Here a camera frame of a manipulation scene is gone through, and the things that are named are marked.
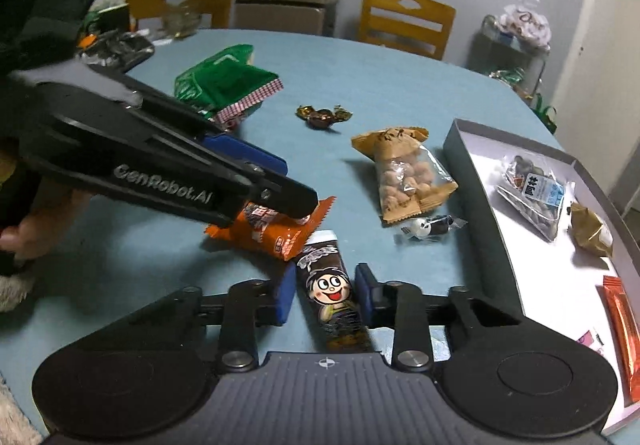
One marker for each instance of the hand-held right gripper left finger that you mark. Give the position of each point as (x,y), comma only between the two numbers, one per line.
(285,297)

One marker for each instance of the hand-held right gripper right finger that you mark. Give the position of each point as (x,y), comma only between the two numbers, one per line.
(365,295)

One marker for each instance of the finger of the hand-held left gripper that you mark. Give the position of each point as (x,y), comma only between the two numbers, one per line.
(290,197)
(240,152)

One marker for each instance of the black cartoon snack stick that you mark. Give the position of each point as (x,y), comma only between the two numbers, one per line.
(327,295)

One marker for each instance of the orange snack packet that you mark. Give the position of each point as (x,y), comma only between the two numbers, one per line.
(280,240)

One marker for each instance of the green snack bag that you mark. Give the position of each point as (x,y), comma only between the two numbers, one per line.
(220,80)

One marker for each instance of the brown foil candy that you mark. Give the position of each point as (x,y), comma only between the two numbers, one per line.
(322,117)

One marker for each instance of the small panda candy packet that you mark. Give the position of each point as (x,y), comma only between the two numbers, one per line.
(425,227)

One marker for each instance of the tan peanut bag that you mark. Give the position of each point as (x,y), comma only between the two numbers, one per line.
(405,175)

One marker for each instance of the grey cardboard box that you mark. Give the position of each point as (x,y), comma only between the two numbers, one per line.
(485,205)

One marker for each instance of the clear white nut packet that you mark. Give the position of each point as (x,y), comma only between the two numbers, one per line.
(535,195)

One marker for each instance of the small pink packet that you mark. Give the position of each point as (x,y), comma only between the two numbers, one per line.
(587,340)

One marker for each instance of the small brown paper packet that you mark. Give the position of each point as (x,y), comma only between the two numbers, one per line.
(590,230)

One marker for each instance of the orange-red foil packet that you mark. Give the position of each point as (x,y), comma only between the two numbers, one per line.
(622,325)

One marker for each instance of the person's left hand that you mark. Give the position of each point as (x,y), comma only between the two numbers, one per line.
(30,235)

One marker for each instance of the silver foil bag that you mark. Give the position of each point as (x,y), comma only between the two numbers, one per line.
(115,50)

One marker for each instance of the glass cup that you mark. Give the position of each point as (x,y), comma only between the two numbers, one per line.
(181,22)

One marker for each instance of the white fuzzy clothing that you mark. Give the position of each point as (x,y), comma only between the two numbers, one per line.
(12,292)

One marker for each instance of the green wrapped candies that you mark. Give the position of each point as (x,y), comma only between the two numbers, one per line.
(507,76)

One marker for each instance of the glass shelf rack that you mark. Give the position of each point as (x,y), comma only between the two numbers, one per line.
(500,60)

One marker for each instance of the green ribbon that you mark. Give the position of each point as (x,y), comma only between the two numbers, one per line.
(546,112)

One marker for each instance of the clear bag of candies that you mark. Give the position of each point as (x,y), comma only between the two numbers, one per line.
(527,22)

